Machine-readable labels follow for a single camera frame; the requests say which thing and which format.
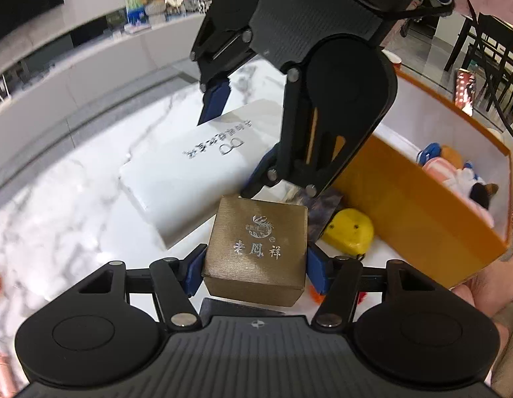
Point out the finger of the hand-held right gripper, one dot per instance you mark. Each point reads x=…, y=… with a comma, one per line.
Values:
x=215, y=99
x=260, y=176

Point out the red patterned can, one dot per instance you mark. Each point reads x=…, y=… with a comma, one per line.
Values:
x=465, y=91

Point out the white plush toy black ear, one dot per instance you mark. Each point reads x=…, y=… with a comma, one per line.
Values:
x=467, y=192

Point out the yellow plastic case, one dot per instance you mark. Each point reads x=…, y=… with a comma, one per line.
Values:
x=347, y=232

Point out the marble TV console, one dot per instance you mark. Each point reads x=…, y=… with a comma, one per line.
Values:
x=95, y=70

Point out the dark dining chair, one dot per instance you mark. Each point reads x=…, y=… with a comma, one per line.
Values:
x=496, y=49

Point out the person's leg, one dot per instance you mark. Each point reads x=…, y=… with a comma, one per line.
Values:
x=480, y=319

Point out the brown plush toy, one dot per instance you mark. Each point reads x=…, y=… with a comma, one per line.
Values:
x=452, y=156

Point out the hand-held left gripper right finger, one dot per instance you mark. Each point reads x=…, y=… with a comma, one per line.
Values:
x=316, y=269

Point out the large white box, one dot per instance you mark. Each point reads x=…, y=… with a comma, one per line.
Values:
x=177, y=182

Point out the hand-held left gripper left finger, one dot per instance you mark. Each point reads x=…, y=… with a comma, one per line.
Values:
x=196, y=269

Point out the gold gift box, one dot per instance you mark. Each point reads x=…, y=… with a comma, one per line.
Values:
x=256, y=257

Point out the pink pouch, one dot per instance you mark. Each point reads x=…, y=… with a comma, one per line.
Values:
x=438, y=171

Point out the blue doll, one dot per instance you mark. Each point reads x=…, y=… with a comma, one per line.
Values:
x=430, y=152

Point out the orange cardboard box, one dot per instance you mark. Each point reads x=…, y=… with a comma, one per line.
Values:
x=405, y=215

